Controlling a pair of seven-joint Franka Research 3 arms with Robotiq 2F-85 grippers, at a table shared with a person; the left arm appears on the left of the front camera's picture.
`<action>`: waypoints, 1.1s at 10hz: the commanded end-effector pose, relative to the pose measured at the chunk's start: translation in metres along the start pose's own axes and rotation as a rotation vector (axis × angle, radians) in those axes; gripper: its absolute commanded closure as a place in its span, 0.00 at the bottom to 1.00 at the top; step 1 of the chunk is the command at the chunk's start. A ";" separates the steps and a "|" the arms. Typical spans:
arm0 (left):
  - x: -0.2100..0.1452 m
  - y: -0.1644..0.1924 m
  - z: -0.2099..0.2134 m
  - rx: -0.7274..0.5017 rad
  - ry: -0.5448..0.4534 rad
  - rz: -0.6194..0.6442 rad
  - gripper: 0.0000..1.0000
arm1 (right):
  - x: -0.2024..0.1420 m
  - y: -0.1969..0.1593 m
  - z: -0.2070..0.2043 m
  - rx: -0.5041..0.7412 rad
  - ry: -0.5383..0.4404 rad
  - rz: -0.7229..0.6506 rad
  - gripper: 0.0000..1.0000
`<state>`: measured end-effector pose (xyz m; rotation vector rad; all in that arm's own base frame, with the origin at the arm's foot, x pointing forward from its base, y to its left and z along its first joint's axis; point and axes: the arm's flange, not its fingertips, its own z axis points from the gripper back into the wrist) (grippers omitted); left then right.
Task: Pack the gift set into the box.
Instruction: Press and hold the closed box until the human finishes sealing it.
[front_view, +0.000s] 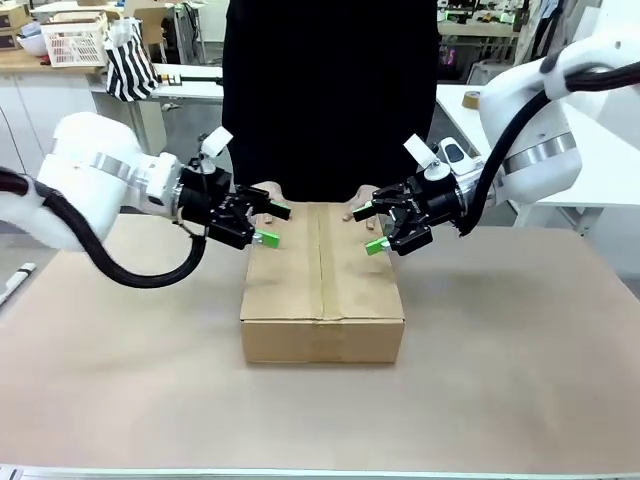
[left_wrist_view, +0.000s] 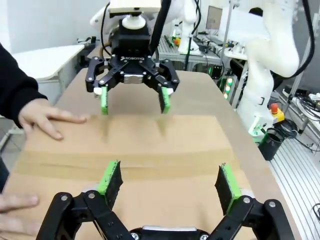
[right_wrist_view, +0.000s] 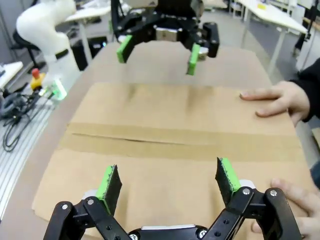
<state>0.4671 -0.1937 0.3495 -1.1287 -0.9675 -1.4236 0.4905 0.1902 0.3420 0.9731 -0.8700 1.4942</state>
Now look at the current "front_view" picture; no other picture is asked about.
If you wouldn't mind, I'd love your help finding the brown cardboard box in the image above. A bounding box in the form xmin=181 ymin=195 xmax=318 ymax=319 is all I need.
xmin=239 ymin=200 xmax=406 ymax=365

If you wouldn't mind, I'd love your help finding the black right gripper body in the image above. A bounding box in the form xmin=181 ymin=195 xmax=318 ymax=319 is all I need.
xmin=386 ymin=173 xmax=465 ymax=257

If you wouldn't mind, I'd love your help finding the black white striped bag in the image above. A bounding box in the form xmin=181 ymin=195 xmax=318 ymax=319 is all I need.
xmin=102 ymin=16 xmax=161 ymax=104

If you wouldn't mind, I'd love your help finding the person's black sweater torso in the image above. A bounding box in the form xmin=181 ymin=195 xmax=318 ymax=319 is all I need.
xmin=221 ymin=0 xmax=440 ymax=204

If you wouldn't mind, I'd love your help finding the white cabinet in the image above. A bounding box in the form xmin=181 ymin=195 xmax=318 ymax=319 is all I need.
xmin=89 ymin=89 xmax=167 ymax=156

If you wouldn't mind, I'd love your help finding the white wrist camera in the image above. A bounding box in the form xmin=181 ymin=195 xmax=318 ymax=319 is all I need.
xmin=196 ymin=126 xmax=235 ymax=174
xmin=403 ymin=133 xmax=452 ymax=184

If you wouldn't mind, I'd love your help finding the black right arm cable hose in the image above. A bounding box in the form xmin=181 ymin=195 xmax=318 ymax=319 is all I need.
xmin=456 ymin=63 xmax=640 ymax=238

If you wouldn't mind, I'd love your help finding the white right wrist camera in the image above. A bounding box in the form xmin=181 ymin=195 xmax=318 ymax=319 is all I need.
xmin=403 ymin=133 xmax=452 ymax=184

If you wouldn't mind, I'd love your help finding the white pen-shaped tool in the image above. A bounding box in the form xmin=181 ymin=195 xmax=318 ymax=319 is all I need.
xmin=0 ymin=261 xmax=38 ymax=307

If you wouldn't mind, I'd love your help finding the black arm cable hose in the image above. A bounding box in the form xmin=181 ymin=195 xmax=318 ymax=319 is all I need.
xmin=456 ymin=63 xmax=640 ymax=238
xmin=0 ymin=166 xmax=212 ymax=290

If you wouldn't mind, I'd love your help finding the white pink plastic crate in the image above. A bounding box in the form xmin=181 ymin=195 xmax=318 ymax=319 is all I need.
xmin=40 ymin=10 xmax=109 ymax=68

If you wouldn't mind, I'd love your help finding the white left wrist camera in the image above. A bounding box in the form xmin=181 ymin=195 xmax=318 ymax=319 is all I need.
xmin=196 ymin=126 xmax=235 ymax=174

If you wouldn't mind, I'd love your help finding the person's left hand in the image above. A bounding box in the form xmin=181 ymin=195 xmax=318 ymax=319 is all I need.
xmin=341 ymin=184 xmax=384 ymax=231

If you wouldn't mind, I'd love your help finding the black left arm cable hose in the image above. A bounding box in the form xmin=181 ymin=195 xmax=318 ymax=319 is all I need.
xmin=0 ymin=166 xmax=212 ymax=290

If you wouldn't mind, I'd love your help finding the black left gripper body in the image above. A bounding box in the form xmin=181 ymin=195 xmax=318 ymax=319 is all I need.
xmin=178 ymin=167 xmax=255 ymax=250

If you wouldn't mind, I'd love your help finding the white background desk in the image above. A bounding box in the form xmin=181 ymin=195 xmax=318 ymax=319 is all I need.
xmin=148 ymin=62 xmax=227 ymax=109

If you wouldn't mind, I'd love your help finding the person's right hand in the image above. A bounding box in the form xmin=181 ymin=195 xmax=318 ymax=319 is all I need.
xmin=250 ymin=181 xmax=289 ymax=225

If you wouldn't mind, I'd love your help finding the black bar clamp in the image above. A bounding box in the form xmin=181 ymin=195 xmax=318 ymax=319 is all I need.
xmin=158 ymin=73 xmax=225 ymax=87

